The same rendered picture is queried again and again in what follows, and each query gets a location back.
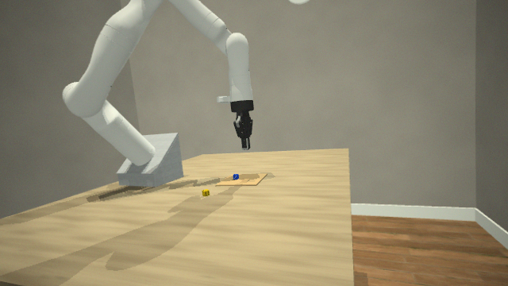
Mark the tan square mat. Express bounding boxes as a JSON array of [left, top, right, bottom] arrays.
[[215, 173, 267, 186]]

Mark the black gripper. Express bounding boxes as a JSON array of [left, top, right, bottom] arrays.
[[230, 100, 254, 150]]

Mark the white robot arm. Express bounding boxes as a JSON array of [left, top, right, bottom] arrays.
[[63, 0, 253, 166]]

